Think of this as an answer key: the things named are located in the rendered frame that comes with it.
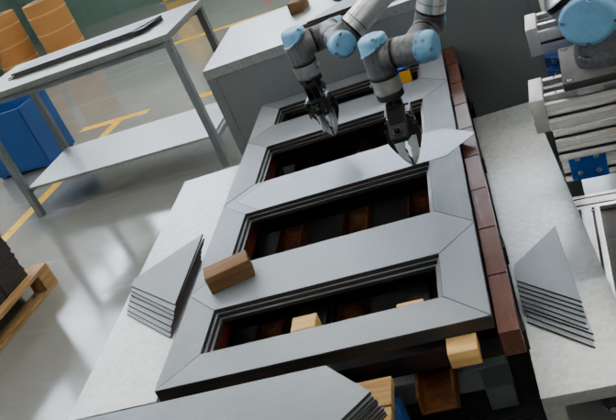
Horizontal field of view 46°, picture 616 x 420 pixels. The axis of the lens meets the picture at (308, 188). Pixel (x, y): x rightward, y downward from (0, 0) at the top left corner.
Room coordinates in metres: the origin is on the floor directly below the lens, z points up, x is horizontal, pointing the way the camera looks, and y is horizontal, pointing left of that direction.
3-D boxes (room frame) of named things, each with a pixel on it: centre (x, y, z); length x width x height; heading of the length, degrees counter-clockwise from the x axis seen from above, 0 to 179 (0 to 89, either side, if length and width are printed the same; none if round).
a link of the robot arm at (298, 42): (2.10, -0.14, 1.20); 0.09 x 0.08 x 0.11; 92
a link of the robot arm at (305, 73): (2.10, -0.14, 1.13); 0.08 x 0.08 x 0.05
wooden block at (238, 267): (1.62, 0.27, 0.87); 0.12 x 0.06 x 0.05; 92
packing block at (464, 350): (1.10, -0.15, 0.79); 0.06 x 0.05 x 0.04; 73
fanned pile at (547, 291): (1.28, -0.40, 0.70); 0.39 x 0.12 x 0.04; 163
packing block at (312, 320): (1.37, 0.13, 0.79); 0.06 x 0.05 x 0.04; 73
